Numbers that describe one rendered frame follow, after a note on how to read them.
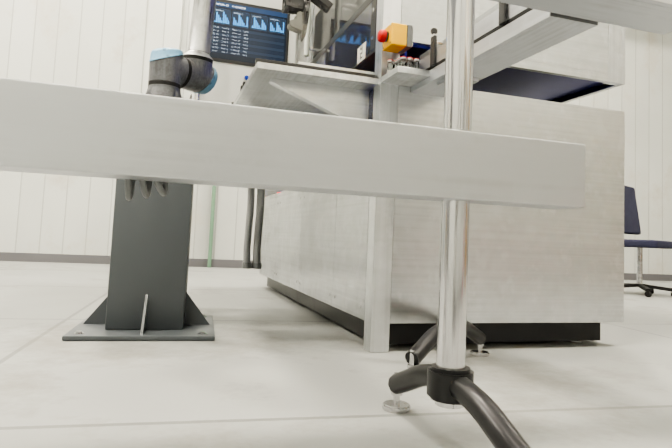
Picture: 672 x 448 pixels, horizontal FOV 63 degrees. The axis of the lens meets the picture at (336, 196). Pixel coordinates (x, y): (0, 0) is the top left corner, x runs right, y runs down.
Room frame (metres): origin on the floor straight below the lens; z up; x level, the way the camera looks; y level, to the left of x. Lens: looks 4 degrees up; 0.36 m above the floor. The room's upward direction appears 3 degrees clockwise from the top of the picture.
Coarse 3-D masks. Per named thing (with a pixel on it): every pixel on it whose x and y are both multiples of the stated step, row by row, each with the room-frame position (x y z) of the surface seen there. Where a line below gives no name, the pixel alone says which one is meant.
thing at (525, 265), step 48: (432, 96) 1.80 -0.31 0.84; (480, 96) 1.86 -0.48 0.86; (624, 144) 2.05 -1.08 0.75; (288, 192) 2.97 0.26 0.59; (288, 240) 2.91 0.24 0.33; (336, 240) 2.12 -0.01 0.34; (432, 240) 1.81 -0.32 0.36; (480, 240) 1.86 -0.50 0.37; (528, 240) 1.92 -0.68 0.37; (576, 240) 1.98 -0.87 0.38; (336, 288) 2.09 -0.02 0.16; (432, 288) 1.81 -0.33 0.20; (480, 288) 1.86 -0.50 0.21; (528, 288) 1.92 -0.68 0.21; (576, 288) 1.98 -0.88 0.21
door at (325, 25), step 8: (336, 0) 2.30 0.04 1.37; (336, 8) 2.29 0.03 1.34; (320, 16) 2.54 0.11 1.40; (328, 16) 2.40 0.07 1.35; (336, 16) 2.29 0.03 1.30; (320, 24) 2.53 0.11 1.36; (328, 24) 2.40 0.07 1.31; (336, 24) 2.28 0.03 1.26; (320, 32) 2.52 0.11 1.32; (328, 32) 2.39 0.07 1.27; (336, 32) 2.27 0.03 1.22; (312, 40) 2.66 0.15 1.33; (320, 40) 2.52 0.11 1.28; (328, 40) 2.39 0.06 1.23; (320, 48) 2.51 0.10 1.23; (312, 56) 2.65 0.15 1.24
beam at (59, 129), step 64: (0, 128) 0.72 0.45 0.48; (64, 128) 0.75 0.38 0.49; (128, 128) 0.77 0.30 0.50; (192, 128) 0.80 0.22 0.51; (256, 128) 0.83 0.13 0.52; (320, 128) 0.86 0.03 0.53; (384, 128) 0.89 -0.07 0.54; (320, 192) 0.92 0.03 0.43; (384, 192) 0.89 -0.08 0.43; (448, 192) 0.93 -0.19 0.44; (512, 192) 0.96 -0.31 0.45; (576, 192) 1.01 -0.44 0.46
